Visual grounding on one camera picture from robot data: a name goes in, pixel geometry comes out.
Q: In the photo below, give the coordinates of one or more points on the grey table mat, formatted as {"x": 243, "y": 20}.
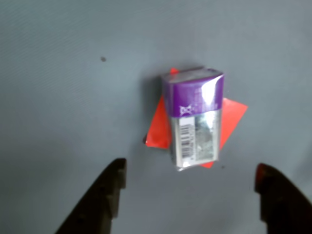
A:
{"x": 61, "y": 97}

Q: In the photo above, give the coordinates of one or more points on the red tape patch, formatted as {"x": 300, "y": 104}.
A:
{"x": 158, "y": 126}

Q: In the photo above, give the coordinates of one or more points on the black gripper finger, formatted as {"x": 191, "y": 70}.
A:
{"x": 97, "y": 200}
{"x": 285, "y": 204}

